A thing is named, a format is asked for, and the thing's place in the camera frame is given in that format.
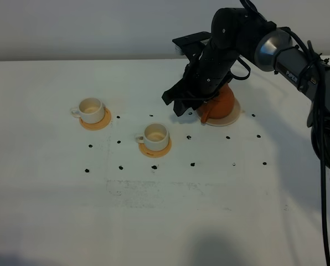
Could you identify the near white teacup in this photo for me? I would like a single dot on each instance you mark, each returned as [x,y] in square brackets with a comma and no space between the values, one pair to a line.
[155,137]

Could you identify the beige teapot saucer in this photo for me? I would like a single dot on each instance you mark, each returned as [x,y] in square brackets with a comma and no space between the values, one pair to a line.
[221,114]

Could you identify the far white teacup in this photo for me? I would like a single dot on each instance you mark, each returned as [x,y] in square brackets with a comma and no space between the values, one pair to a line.
[89,110]

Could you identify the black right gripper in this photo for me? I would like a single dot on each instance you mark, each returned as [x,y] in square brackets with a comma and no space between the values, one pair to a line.
[208,66]

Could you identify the near orange coaster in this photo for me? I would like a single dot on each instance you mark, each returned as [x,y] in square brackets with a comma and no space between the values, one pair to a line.
[155,154]

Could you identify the brown clay teapot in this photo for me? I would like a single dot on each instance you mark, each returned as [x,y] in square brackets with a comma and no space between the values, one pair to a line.
[225,94]

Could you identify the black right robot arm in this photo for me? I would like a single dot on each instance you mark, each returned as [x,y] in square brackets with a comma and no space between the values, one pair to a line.
[244,35]

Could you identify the white teacup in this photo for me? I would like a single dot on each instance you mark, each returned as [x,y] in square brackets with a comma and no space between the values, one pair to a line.
[155,137]
[89,110]

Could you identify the orange coaster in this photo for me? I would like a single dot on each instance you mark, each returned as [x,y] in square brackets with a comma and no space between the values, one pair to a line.
[155,154]
[99,125]

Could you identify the far orange coaster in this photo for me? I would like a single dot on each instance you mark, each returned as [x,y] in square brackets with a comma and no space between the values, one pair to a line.
[99,125]

